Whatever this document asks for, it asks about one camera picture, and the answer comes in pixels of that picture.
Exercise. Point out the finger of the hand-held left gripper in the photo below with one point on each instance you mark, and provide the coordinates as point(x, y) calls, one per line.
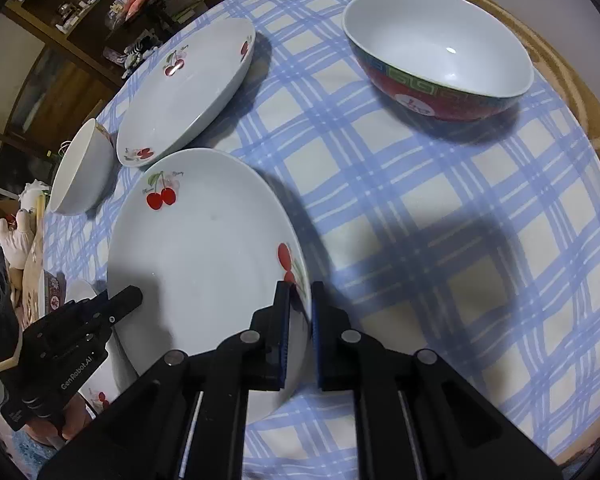
point(125, 302)

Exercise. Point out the small white bowl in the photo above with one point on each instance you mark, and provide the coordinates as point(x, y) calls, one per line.
point(75, 170)

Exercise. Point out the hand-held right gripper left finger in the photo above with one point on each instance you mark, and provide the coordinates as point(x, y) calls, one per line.
point(283, 345)

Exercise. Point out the white cherry print plate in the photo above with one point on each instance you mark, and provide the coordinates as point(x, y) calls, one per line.
point(180, 105)
point(120, 365)
point(205, 260)

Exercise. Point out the pale plush doll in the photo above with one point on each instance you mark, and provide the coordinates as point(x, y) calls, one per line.
point(17, 240)

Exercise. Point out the blue plaid cloth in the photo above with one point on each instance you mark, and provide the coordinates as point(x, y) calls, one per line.
point(405, 210)

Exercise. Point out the person's left hand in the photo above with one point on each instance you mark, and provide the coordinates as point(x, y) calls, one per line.
point(72, 422)

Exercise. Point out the wooden cabinet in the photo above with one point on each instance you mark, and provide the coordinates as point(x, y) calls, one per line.
point(55, 35)

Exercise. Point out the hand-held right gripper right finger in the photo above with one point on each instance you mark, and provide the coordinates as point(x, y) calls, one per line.
point(317, 345)

